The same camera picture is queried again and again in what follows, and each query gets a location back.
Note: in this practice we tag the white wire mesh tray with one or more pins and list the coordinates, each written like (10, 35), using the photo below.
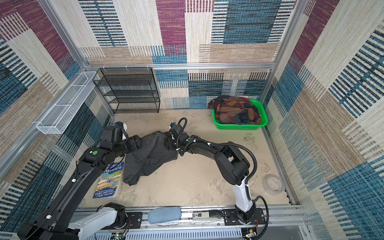
(58, 118)

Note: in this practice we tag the grey pinstriped long sleeve shirt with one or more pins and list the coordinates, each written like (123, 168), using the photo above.
(152, 155)

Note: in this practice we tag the blue grey cloth pad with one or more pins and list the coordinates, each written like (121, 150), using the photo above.
(163, 215)

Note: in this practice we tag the plaid red shirt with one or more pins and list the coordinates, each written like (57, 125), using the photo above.
(235, 110)

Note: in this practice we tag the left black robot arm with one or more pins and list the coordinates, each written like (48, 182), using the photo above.
(54, 222)

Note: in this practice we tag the green plastic basket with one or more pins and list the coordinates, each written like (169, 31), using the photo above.
(262, 113)

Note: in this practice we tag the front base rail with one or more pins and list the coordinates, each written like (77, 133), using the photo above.
(276, 222)

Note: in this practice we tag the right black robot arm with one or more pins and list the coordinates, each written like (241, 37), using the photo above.
(236, 164)

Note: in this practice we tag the clear tape roll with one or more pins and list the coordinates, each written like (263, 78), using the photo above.
(273, 185)

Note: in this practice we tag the black wire mesh shelf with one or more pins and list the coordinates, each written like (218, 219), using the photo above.
(128, 90)

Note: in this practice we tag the blue treehouse book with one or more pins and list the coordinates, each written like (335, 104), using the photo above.
(110, 182)

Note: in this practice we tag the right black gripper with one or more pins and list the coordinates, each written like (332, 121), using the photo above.
(170, 140)

